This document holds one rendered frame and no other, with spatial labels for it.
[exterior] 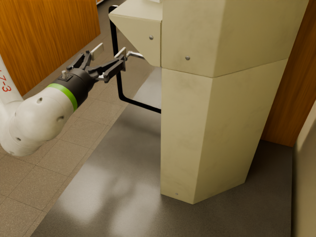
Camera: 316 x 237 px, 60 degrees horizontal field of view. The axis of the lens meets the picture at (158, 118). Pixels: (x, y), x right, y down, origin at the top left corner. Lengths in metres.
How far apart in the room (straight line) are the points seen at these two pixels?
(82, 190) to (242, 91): 0.60
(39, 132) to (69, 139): 1.85
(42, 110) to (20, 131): 0.07
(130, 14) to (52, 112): 0.28
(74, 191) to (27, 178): 1.39
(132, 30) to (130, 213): 0.55
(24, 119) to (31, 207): 1.55
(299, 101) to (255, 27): 0.51
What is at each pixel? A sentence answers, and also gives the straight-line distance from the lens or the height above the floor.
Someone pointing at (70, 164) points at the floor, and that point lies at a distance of 2.31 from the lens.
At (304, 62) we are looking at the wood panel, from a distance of 0.95.
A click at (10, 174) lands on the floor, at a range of 2.42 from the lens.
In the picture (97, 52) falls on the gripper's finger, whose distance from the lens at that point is 0.94.
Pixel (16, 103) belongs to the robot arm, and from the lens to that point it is 0.80.
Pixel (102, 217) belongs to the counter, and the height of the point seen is 0.94.
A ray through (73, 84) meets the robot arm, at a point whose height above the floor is 1.32.
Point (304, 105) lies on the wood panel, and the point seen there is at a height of 1.14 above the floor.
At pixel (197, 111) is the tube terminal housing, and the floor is 1.32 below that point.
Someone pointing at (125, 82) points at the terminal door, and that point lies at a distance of 1.12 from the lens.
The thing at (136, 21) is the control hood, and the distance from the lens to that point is 0.56.
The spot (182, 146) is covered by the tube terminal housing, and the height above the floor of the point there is 1.19.
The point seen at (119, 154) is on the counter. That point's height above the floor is 0.94.
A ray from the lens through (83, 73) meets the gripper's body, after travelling 0.78.
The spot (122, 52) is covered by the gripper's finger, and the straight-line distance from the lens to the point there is 0.91.
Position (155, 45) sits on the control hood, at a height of 1.46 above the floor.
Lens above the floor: 1.71
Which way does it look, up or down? 42 degrees down
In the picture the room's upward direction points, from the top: straight up
